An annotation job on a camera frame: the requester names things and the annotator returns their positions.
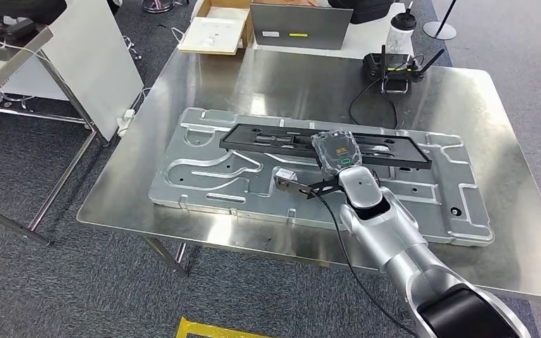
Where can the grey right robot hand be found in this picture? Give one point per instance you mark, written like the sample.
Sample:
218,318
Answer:
338,151

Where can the black plastic panel part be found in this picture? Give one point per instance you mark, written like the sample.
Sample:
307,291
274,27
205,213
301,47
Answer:
261,140

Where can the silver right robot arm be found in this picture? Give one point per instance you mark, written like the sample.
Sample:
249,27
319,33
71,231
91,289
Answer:
392,233

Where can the stainless steel workbench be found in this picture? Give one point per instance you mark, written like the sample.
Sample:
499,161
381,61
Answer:
508,140

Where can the black router with antennas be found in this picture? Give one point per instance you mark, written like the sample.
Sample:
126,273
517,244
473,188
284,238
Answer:
387,65

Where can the large stamped metal panel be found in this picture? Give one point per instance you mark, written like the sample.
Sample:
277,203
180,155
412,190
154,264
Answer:
214,186

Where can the white bottle black cap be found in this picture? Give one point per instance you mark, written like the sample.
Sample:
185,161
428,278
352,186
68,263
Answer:
399,35

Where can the grey laptop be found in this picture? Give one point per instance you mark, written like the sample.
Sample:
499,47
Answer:
298,25

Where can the black bag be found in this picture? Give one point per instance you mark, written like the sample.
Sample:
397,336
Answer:
364,11

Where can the black pole round base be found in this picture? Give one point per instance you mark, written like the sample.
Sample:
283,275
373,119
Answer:
440,30

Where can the cardboard box white insert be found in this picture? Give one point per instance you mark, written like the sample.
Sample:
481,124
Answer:
214,35

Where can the white power adapter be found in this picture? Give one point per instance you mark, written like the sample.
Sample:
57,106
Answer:
125,122

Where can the yellow floor tape square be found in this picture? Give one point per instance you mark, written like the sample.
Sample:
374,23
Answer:
205,330

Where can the white partition board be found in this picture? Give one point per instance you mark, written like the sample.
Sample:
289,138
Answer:
88,70

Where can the steel side table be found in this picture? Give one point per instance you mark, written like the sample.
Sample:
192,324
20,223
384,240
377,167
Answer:
4,70

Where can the black pouch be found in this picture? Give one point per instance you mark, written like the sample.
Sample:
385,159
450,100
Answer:
23,9

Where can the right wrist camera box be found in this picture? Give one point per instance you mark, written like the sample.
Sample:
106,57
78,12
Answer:
287,176

